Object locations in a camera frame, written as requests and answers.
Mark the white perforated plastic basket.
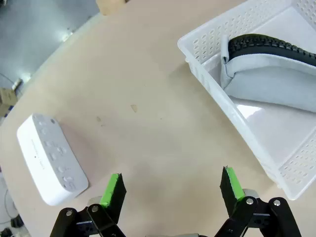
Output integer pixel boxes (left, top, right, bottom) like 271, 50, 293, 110
177, 0, 316, 201

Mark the brown printed cardboard box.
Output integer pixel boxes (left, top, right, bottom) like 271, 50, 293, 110
0, 87, 18, 104

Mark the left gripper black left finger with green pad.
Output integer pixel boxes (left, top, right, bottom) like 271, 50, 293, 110
50, 172, 128, 237

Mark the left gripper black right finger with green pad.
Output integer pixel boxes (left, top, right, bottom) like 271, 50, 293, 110
214, 166, 303, 237

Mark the white rectangular button device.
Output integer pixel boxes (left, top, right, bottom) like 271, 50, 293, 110
16, 113, 89, 207

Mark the tan cardboard box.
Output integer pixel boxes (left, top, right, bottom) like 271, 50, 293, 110
96, 0, 125, 16

